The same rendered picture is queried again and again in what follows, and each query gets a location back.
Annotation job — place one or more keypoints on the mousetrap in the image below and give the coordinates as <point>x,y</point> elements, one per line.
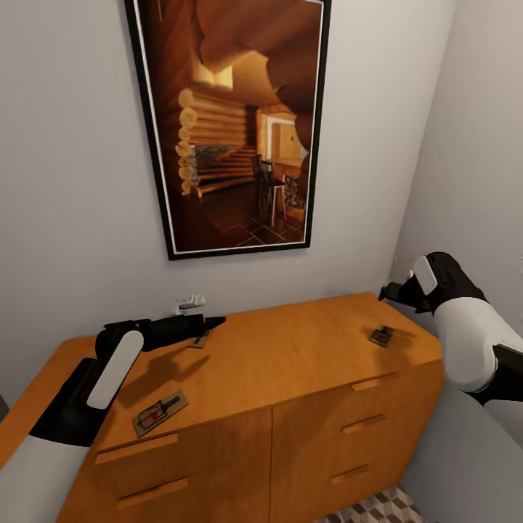
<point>199,342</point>
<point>382,335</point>
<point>151,417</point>

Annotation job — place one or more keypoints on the picture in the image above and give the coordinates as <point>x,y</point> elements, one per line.
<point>232,95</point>

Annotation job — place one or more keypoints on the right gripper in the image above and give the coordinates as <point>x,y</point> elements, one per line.
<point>401,294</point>

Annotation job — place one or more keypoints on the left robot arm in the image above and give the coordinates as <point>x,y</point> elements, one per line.
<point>37,479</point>

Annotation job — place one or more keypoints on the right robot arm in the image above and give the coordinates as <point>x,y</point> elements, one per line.
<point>481,353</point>

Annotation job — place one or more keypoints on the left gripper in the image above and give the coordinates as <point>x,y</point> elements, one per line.
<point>182,327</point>

